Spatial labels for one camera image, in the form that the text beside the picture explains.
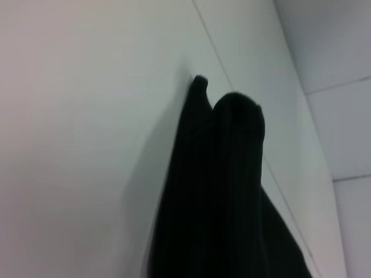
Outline black shirt with FREE print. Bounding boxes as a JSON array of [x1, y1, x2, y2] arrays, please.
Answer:
[[146, 74, 319, 278]]

